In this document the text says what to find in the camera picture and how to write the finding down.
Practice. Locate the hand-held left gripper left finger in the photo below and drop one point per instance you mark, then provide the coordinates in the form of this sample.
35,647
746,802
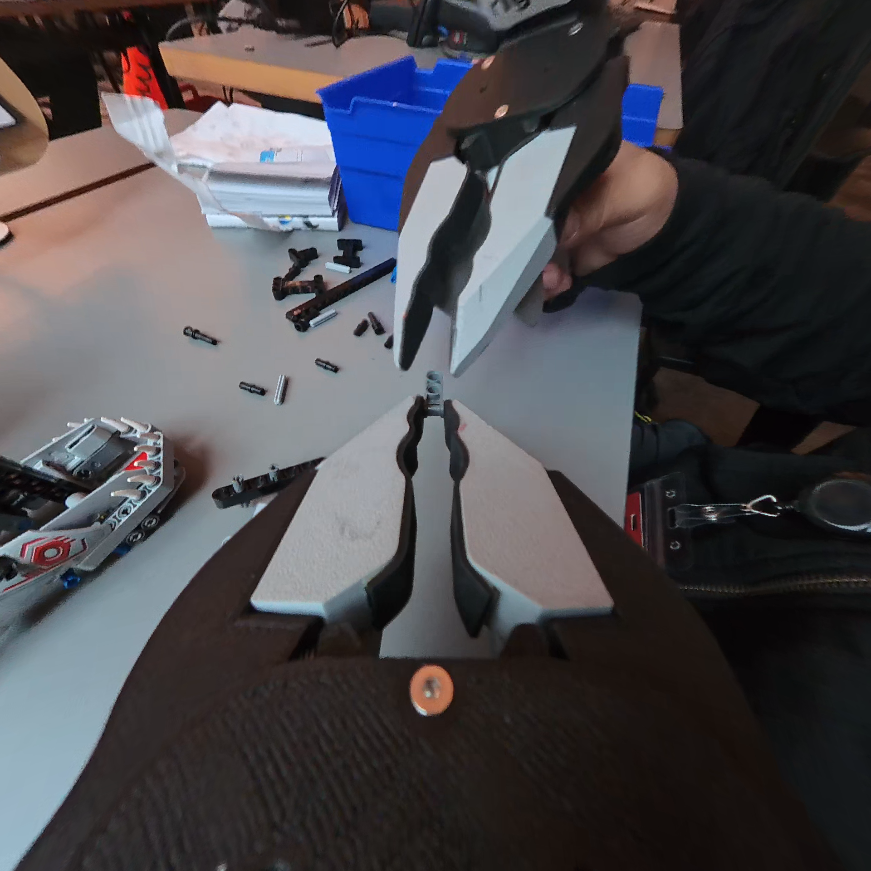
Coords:
340,531

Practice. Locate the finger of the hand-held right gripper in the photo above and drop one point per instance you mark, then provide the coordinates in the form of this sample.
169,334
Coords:
524,204
415,238

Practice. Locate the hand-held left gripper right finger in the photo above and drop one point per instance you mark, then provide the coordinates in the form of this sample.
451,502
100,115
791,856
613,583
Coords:
524,537

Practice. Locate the small grey lego connector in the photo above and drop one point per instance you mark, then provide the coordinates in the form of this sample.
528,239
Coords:
433,391

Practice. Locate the person's right forearm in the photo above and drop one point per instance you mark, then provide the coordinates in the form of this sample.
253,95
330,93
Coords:
748,272

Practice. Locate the black lego connector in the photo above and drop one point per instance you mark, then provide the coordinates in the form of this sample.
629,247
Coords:
299,258
348,253

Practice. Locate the long black lego beam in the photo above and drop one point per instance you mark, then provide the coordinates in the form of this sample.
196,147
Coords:
347,289

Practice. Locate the black angled lego beam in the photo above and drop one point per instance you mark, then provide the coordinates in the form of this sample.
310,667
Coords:
258,486

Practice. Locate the short grey lego tube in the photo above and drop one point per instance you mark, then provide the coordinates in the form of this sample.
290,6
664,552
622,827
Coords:
323,318

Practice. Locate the black bent lego beam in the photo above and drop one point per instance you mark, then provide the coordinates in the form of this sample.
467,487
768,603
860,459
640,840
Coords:
299,286

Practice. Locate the grey lego axle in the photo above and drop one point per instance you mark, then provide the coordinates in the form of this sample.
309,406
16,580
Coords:
281,390

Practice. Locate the long black lego pin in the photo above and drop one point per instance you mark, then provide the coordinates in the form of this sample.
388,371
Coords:
199,335

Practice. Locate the grey white lego model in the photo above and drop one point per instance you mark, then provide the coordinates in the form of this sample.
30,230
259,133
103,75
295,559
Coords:
88,517

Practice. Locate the person's right hand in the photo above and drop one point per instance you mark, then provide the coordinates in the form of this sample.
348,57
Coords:
619,211

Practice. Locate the blue plastic bin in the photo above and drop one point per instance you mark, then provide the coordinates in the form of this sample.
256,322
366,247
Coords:
367,150

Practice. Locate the clear badge holder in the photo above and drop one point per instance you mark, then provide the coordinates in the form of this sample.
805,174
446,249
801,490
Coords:
657,527

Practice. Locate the stack of instruction booklets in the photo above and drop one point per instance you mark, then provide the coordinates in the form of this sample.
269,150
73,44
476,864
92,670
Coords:
272,190

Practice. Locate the clear plastic bag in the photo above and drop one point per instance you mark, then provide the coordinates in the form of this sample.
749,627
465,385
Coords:
136,122

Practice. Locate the black badge reel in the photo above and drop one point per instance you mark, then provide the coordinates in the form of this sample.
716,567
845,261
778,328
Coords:
837,507

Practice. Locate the orange black object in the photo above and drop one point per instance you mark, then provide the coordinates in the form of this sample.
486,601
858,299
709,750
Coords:
143,78

